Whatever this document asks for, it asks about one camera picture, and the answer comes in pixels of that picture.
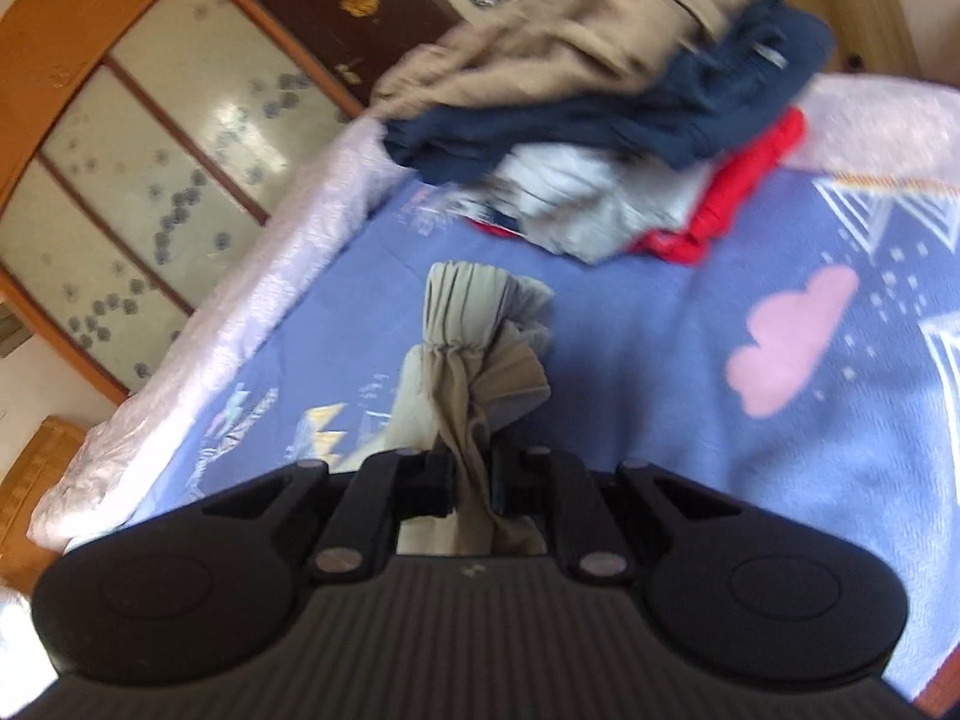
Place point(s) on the light grey garment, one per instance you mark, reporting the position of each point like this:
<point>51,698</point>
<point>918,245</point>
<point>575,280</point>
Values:
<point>592,210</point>

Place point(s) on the khaki grey pants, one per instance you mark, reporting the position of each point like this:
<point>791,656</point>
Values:
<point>472,367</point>

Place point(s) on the blue patterned bed sheet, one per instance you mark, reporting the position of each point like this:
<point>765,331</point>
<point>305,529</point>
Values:
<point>240,292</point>

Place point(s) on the red garment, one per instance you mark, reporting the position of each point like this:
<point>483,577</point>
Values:
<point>720,202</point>

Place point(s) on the blue cloud print blanket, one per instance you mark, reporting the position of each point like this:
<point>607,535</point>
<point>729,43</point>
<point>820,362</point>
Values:
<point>675,360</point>

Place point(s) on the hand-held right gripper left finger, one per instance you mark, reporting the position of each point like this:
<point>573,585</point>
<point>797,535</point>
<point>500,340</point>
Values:
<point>433,491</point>

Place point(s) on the beige garment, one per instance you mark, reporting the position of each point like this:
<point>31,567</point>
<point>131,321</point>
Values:
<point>570,22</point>

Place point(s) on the wooden bedside cabinet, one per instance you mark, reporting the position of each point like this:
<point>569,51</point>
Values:
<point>34,487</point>

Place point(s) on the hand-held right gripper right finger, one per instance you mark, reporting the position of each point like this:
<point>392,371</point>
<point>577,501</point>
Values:
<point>510,487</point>

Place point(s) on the wooden wardrobe with glass panels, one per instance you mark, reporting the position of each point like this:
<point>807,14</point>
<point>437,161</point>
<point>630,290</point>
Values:
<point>127,165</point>

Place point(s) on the navy blue garment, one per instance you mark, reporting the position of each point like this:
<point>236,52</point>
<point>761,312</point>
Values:
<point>637,101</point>

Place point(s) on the dark brown door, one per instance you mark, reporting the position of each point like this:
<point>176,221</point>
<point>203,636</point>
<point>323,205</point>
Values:
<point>352,0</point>

